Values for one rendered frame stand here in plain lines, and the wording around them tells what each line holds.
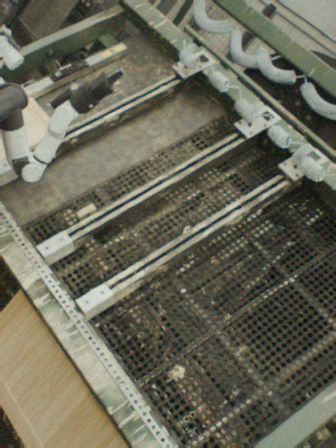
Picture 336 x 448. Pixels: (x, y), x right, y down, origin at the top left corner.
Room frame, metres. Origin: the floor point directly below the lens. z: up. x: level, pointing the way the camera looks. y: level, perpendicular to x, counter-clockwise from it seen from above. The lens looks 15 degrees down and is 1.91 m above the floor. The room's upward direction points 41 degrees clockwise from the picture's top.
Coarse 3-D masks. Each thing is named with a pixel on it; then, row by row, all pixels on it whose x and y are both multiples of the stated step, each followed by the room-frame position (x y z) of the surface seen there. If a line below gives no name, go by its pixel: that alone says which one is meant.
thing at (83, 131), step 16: (176, 64) 2.93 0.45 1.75; (208, 64) 2.97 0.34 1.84; (176, 80) 2.92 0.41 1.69; (192, 80) 2.98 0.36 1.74; (144, 96) 2.83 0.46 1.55; (160, 96) 2.87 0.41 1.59; (112, 112) 2.74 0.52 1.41; (128, 112) 2.77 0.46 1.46; (80, 128) 2.65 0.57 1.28; (96, 128) 2.67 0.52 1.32; (64, 144) 2.58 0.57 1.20; (80, 144) 2.65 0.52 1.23; (0, 176) 2.40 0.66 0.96; (16, 176) 2.47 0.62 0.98
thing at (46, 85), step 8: (112, 48) 3.07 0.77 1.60; (96, 56) 3.01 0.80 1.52; (112, 56) 3.04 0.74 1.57; (120, 56) 3.08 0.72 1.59; (96, 64) 2.99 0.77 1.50; (104, 64) 3.03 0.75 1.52; (80, 72) 2.94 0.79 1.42; (88, 72) 2.98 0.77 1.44; (48, 80) 2.86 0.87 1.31; (64, 80) 2.89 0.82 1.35; (72, 80) 2.93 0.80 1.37; (24, 88) 2.80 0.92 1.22; (32, 88) 2.81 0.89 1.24; (40, 88) 2.81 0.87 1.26; (48, 88) 2.84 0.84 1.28; (56, 88) 2.88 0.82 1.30; (32, 96) 2.80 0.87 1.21
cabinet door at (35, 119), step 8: (32, 104) 2.76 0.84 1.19; (24, 112) 2.73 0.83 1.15; (32, 112) 2.73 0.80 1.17; (40, 112) 2.74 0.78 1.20; (24, 120) 2.69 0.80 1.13; (32, 120) 2.70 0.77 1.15; (40, 120) 2.70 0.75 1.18; (48, 120) 2.71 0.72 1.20; (32, 128) 2.67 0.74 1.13; (40, 128) 2.67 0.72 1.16; (0, 136) 2.61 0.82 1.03; (32, 136) 2.63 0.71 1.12; (40, 136) 2.64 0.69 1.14; (0, 144) 2.58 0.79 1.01; (32, 144) 2.60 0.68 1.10; (0, 152) 2.54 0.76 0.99; (0, 160) 2.51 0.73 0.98
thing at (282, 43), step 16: (192, 0) 3.61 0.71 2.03; (224, 0) 3.46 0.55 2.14; (240, 0) 3.43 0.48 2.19; (176, 16) 3.63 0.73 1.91; (240, 16) 3.40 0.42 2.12; (256, 16) 3.36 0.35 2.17; (256, 32) 3.33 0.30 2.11; (272, 32) 3.30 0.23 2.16; (272, 48) 3.28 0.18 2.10; (288, 48) 3.24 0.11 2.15; (304, 48) 3.21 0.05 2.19; (304, 64) 3.18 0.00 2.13; (320, 64) 3.15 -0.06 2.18; (320, 80) 3.12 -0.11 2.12; (192, 208) 2.98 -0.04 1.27; (160, 336) 2.41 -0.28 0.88
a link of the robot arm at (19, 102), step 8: (8, 88) 2.09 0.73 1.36; (0, 96) 2.04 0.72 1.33; (8, 96) 2.05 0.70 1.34; (16, 96) 2.08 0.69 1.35; (0, 104) 2.02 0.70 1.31; (8, 104) 2.04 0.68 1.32; (16, 104) 2.07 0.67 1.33; (24, 104) 2.11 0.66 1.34; (8, 112) 2.05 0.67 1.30; (16, 112) 2.09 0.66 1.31; (8, 120) 2.08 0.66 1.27; (16, 120) 2.09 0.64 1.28; (0, 128) 2.10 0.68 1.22; (8, 128) 2.09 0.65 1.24; (16, 128) 2.10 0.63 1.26
